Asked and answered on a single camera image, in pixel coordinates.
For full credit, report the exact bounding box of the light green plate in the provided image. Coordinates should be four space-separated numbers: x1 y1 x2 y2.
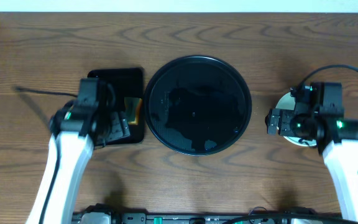
276 92 316 147

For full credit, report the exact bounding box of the orange sponge with green scourer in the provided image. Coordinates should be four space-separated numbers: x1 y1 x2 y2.
124 97 142 125

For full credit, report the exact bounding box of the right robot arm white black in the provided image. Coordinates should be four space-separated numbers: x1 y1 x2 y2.
265 108 358 222

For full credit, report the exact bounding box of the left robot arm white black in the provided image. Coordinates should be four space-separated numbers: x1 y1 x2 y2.
26 100 130 223

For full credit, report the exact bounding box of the black rectangular tray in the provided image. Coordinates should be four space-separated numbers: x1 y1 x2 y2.
88 68 145 144

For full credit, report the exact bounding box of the black round tray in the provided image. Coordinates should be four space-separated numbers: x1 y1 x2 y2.
144 55 252 156

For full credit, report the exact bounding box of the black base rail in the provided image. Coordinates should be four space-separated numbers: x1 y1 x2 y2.
71 203 341 224

